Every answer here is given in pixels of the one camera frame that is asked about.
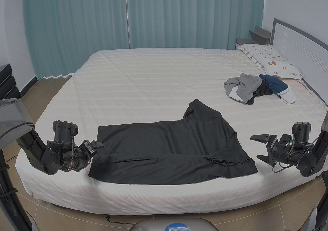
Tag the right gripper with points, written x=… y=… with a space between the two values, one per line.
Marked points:
x=279 y=153

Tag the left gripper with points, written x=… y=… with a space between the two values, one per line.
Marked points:
x=83 y=158

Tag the black T-shirt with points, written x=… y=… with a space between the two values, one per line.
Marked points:
x=166 y=148

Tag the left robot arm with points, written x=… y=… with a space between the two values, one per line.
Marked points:
x=12 y=117

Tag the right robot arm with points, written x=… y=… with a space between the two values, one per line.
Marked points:
x=312 y=158

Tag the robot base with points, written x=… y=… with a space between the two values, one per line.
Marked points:
x=174 y=224

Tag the pile of clothes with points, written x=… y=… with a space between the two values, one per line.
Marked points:
x=246 y=86

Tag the bed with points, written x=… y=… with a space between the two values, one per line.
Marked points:
x=153 y=76

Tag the white printed pillow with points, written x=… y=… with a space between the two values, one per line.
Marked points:
x=271 y=59

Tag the black chest of drawers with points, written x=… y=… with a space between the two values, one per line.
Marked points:
x=7 y=81

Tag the grey bedside table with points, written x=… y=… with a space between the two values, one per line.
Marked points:
x=258 y=34

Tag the blue-green curtain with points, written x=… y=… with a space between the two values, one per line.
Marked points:
x=194 y=7
x=76 y=19

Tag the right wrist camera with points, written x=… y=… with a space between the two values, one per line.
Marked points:
x=286 y=139

